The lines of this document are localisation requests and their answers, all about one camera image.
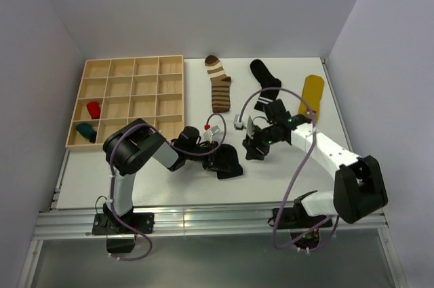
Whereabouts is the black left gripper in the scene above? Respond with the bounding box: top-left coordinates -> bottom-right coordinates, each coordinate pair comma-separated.
185,141 -> 231,173

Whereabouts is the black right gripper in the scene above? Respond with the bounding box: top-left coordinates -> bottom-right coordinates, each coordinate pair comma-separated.
242,123 -> 279,161

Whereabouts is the black sock with white stripes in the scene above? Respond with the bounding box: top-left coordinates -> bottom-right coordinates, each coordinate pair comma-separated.
250,59 -> 281,112

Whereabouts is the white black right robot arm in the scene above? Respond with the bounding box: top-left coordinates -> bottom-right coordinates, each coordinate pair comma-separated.
234,100 -> 389,227

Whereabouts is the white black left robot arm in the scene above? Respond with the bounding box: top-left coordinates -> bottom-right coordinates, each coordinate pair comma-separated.
103,119 -> 229,233

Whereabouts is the brown striped sock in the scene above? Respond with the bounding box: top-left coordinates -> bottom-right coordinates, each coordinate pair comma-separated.
204,55 -> 231,113

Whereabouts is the yellow sock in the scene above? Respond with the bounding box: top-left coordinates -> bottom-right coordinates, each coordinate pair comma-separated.
298,75 -> 325,122

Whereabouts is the wooden compartment tray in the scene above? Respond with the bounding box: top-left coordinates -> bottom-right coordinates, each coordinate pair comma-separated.
66,56 -> 184,152

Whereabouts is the red rolled sock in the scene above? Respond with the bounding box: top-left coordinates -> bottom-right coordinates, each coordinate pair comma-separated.
86,101 -> 101,119

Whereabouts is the green rolled sock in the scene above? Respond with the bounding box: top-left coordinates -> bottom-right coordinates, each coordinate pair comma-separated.
75,123 -> 97,143

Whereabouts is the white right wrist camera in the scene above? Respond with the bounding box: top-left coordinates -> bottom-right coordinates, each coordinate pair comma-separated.
233,114 -> 261,139

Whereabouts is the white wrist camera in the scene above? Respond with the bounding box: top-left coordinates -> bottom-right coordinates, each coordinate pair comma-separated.
203,124 -> 220,142
233,114 -> 261,139

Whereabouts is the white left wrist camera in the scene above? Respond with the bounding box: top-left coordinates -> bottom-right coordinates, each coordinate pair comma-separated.
203,124 -> 220,142

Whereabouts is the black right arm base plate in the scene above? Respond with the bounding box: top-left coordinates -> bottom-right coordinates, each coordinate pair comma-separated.
267,206 -> 333,230

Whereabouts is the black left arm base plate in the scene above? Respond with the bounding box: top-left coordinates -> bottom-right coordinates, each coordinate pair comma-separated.
92,213 -> 155,236

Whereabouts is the aluminium frame rail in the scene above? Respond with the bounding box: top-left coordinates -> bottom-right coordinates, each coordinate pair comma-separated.
32,199 -> 389,240

